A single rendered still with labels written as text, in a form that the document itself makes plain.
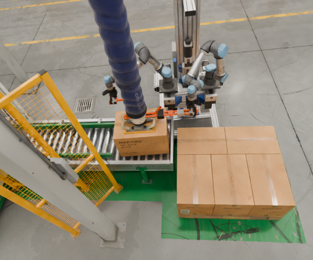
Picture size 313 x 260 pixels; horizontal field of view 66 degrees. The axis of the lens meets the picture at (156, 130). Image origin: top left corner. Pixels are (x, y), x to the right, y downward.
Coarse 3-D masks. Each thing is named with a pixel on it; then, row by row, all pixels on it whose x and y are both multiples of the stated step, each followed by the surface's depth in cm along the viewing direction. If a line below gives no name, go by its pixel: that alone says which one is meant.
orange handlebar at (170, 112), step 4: (120, 100) 278; (148, 112) 261; (152, 112) 260; (164, 112) 260; (168, 112) 257; (172, 112) 257; (184, 112) 256; (188, 112) 255; (124, 116) 262; (148, 116) 258; (152, 116) 258; (168, 116) 258
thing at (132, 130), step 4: (148, 124) 267; (132, 128) 263; (144, 128) 263; (148, 128) 263; (152, 128) 263; (124, 132) 264; (128, 132) 264; (132, 132) 263; (136, 132) 262; (140, 132) 262; (144, 132) 262; (148, 132) 262
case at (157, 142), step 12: (156, 108) 281; (120, 120) 277; (156, 120) 271; (120, 132) 267; (156, 132) 262; (120, 144) 272; (132, 144) 272; (144, 144) 273; (156, 144) 273; (168, 144) 282
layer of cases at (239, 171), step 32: (192, 128) 308; (224, 128) 304; (256, 128) 297; (192, 160) 282; (224, 160) 277; (256, 160) 273; (192, 192) 260; (224, 192) 256; (256, 192) 252; (288, 192) 248
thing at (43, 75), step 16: (32, 80) 156; (48, 80) 164; (16, 96) 153; (64, 112) 194; (80, 128) 211; (64, 144) 210; (112, 176) 297; (0, 192) 179; (32, 192) 209; (32, 208) 215; (48, 208) 237; (64, 224) 268; (80, 224) 297
